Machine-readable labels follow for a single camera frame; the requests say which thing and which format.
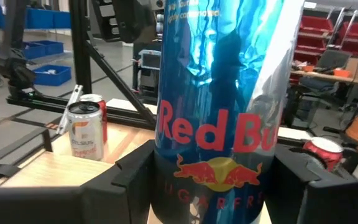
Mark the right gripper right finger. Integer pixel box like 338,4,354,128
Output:
264,144,358,224

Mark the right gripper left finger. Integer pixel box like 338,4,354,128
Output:
0,139,157,224

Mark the red soda can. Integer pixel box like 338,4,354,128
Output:
302,136,344,172
79,93,108,144

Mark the silver blue Red Bull can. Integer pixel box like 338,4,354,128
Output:
150,0,306,224

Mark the white can black lid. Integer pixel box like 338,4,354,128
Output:
66,101,105,162

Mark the silver aluminium bar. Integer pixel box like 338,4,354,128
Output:
56,83,84,136

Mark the blue plastic bin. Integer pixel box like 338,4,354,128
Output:
26,6,72,30
32,64,73,87
20,42,47,60
37,39,65,57

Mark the long wooden workbench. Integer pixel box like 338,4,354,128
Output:
290,67,358,88

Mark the dark equipment cart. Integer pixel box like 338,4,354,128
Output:
131,42,163,99

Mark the grey office chair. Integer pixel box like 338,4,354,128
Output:
296,49,354,128

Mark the teal framed screen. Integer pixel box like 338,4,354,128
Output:
138,49,162,71

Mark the red bin rack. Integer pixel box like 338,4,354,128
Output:
293,8,358,67

